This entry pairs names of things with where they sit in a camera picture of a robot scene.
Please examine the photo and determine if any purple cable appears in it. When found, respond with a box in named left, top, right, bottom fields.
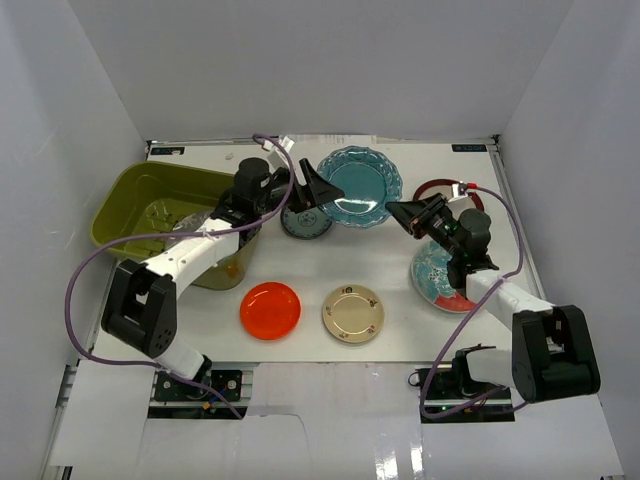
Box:
left=418, top=183, right=526, bottom=419
left=65, top=132, right=296, bottom=420

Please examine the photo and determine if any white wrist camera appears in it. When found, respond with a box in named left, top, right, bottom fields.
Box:
left=263, top=136, right=295, bottom=169
left=447, top=182, right=470, bottom=203

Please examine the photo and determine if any teal and red floral plate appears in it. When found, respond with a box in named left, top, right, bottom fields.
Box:
left=410, top=240, right=474, bottom=314

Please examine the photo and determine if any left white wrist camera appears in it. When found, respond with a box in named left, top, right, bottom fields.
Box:
left=263, top=136, right=295, bottom=169

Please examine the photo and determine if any blue table label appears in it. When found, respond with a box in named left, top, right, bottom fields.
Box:
left=149, top=146, right=185, bottom=156
left=451, top=144, right=487, bottom=153

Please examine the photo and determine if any small blue patterned dish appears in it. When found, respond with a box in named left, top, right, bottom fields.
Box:
left=280, top=208, right=333, bottom=240

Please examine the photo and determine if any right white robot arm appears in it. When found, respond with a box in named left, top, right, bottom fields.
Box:
left=386, top=194, right=601, bottom=403

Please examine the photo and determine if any grey reindeer plate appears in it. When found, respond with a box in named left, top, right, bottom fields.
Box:
left=170, top=211, right=211, bottom=239

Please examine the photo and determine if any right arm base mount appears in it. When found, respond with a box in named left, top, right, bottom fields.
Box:
left=420, top=351, right=515, bottom=425

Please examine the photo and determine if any olive green plastic bin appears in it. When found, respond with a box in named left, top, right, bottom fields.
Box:
left=90, top=161, right=258, bottom=291

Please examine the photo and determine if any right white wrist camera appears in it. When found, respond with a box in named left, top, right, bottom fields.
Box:
left=447, top=182, right=470, bottom=203

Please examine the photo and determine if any teal scalloped plate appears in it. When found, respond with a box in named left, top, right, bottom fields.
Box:
left=317, top=146, right=403, bottom=229

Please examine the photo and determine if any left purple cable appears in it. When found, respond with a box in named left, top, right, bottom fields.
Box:
left=65, top=132, right=296, bottom=420

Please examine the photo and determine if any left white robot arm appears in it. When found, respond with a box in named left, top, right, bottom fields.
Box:
left=101, top=157, right=344, bottom=399

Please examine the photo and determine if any orange plate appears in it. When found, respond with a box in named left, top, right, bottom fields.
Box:
left=239, top=282, right=301, bottom=341

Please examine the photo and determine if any right blue table label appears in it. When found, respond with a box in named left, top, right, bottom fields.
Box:
left=451, top=144, right=487, bottom=153

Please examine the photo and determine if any cream floral plate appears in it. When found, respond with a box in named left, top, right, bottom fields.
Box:
left=321, top=285, right=385, bottom=344

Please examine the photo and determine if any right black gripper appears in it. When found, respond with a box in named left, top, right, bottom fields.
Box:
left=385, top=193, right=463, bottom=260

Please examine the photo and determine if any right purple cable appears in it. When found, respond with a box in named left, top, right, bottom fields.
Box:
left=418, top=183, right=526, bottom=419

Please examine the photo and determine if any left blue table label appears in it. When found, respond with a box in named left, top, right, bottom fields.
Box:
left=149, top=146, right=185, bottom=156

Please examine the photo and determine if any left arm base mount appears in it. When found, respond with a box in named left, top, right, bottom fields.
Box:
left=148, top=369, right=247, bottom=420

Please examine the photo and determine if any red rimmed cream plate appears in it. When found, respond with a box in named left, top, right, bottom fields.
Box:
left=413, top=179, right=485, bottom=219

